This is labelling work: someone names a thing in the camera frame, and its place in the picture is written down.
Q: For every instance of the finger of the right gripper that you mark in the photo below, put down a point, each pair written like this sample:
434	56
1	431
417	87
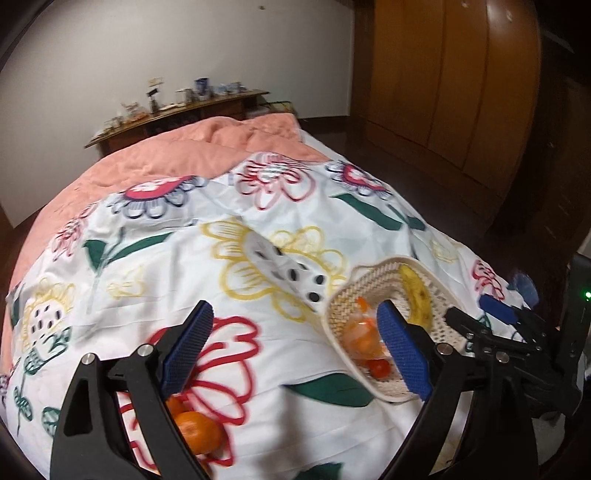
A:
498	309
462	323

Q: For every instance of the orange mandarin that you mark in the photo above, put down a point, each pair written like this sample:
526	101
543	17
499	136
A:
202	434
175	406

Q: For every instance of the wooden wardrobe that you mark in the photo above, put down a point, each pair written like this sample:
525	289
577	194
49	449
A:
484	104

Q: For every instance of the yellow banana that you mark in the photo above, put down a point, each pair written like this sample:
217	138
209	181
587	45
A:
418	297

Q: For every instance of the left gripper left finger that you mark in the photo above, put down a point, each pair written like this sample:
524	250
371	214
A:
91	442

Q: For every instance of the red tomato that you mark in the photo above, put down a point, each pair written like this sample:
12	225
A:
380	369

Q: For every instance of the white plastic basket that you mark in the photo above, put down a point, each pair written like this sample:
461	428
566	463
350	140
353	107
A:
378	283

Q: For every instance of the wooden sideboard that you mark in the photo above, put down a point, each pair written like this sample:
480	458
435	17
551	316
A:
235	106

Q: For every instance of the pink blanket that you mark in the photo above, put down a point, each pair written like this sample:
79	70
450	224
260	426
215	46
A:
175	152

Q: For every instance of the blue box on sideboard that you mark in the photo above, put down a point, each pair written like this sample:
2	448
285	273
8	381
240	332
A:
202	89

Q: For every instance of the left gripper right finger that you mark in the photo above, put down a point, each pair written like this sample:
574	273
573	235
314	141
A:
498	440

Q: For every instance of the plastic bag with orange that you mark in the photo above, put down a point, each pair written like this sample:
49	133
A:
360	335

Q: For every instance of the floral white duvet cover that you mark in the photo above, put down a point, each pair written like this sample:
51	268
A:
324	425

